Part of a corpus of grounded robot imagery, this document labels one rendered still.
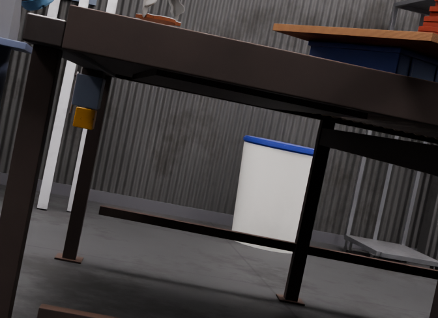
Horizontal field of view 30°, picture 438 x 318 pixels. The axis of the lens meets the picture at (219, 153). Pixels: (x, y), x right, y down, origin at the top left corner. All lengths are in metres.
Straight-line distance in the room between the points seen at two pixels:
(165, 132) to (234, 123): 0.51
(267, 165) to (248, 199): 0.26
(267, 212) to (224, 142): 0.95
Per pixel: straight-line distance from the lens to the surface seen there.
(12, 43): 2.31
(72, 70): 5.30
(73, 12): 1.79
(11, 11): 2.35
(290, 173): 5.17
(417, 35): 1.80
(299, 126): 6.08
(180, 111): 5.92
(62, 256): 3.80
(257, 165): 5.21
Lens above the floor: 0.78
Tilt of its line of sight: 3 degrees down
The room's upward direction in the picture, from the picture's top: 12 degrees clockwise
